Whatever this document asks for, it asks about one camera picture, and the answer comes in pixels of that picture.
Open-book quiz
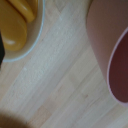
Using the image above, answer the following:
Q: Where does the gripper right finger with blue tip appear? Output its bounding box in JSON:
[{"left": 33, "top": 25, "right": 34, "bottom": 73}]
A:
[{"left": 0, "top": 111, "right": 32, "bottom": 128}]

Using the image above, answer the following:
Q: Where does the gripper left finger with blue tip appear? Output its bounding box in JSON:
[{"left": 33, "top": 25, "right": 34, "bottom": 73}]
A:
[{"left": 0, "top": 31, "right": 5, "bottom": 70}]

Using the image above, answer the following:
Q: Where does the small white bowl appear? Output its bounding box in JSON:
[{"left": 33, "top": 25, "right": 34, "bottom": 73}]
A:
[{"left": 0, "top": 0, "right": 47, "bottom": 64}]

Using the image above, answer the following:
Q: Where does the yellow food piece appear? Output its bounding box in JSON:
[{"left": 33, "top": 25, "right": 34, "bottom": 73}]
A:
[
  {"left": 8, "top": 0, "right": 38, "bottom": 24},
  {"left": 0, "top": 3, "right": 28, "bottom": 52}
]

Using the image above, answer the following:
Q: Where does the pink mug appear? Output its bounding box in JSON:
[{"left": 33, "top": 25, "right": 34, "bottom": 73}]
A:
[{"left": 85, "top": 0, "right": 128, "bottom": 108}]

